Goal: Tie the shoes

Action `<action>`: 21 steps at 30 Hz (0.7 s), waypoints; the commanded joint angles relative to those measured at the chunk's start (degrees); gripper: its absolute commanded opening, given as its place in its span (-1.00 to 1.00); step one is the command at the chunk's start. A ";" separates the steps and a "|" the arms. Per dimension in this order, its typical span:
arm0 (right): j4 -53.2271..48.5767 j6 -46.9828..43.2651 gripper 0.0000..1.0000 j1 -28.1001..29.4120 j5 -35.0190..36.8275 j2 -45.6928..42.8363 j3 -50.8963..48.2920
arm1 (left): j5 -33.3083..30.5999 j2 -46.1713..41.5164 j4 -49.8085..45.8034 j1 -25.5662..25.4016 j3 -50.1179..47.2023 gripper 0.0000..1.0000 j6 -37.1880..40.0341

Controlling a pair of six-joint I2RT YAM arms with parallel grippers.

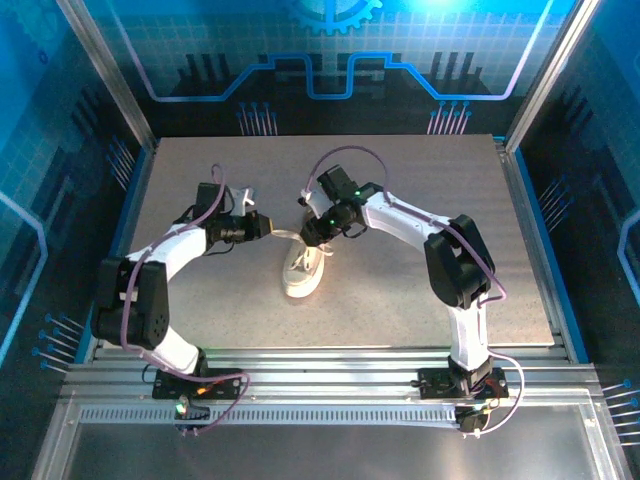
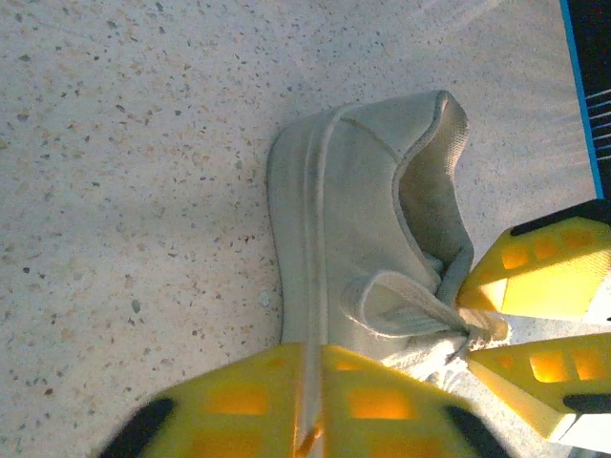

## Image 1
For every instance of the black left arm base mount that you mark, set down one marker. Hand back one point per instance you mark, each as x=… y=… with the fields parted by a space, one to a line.
x=225 y=382

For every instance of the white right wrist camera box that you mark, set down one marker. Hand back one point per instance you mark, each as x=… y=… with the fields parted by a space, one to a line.
x=315 y=202

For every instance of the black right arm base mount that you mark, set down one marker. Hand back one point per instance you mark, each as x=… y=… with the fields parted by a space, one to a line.
x=432 y=382

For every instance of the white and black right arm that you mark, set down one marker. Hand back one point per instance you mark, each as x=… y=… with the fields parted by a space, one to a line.
x=460 y=265

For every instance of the white sneaker shoe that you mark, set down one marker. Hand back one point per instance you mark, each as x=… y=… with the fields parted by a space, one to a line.
x=302 y=277

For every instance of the aluminium frame post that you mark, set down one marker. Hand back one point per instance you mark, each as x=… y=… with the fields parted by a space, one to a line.
x=107 y=75
x=550 y=75

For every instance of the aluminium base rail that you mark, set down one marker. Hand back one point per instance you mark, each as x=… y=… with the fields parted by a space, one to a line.
x=325 y=372

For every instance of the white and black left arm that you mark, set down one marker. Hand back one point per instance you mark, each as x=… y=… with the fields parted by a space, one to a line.
x=145 y=305

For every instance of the grey metal plate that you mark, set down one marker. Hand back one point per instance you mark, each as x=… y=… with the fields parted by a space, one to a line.
x=325 y=450

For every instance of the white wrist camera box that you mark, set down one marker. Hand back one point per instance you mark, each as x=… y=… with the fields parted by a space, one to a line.
x=315 y=202
x=242 y=200

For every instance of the white shoelace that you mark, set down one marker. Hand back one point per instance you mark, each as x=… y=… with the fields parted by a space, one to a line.
x=287 y=233

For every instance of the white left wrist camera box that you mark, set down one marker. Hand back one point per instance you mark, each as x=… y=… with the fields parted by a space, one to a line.
x=242 y=200

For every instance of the aluminium side rail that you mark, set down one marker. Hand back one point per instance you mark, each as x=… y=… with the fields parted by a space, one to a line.
x=530 y=240

